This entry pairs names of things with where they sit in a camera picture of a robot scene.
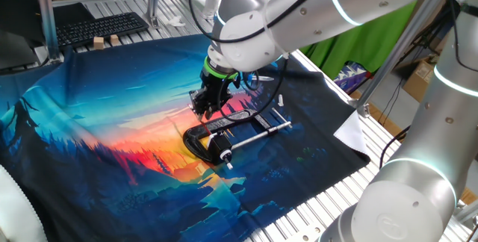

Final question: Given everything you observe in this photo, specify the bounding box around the slanted aluminium frame strut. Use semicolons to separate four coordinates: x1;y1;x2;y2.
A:
348;0;447;118

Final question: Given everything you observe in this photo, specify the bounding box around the black computer keyboard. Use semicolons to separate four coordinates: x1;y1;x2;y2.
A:
55;11;150;49

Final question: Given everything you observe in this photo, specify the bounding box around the black wrist camera unit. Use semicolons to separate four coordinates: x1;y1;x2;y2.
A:
187;89;205;115

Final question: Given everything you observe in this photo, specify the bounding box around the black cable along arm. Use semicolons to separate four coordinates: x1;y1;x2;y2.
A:
187;0;341;45

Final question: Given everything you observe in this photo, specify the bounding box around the white rounded machine cover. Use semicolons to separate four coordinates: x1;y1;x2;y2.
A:
0;164;49;242

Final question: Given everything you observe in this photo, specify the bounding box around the brown cardboard box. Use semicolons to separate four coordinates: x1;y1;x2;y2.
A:
402;59;436;103

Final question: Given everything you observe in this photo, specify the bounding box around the black desk mat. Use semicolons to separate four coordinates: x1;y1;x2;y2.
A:
52;1;96;23

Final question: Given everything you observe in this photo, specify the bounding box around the black metal C-clamp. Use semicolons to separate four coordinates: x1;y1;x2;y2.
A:
181;108;293;165

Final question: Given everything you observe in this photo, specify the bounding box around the black floor cable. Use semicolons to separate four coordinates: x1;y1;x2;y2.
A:
379;125;412;170

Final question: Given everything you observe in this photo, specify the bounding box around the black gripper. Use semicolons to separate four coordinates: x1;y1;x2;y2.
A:
196;69;240;122

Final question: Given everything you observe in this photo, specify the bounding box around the printed sunset landscape cloth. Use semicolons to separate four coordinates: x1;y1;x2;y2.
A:
0;34;371;242

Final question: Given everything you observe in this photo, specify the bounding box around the green fabric sheet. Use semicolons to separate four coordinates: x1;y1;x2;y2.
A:
299;0;418;81

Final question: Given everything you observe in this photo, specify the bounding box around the crumpled white paper scrap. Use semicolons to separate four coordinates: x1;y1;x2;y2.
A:
166;15;187;28

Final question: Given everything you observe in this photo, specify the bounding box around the black crank pencil sharpener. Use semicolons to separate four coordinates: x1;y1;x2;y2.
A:
206;131;235;171

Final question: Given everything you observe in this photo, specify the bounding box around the black computer monitor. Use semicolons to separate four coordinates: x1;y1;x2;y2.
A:
0;0;46;75

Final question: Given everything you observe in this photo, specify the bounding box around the black looped gripper cable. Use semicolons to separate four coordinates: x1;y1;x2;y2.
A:
217;57;289;124

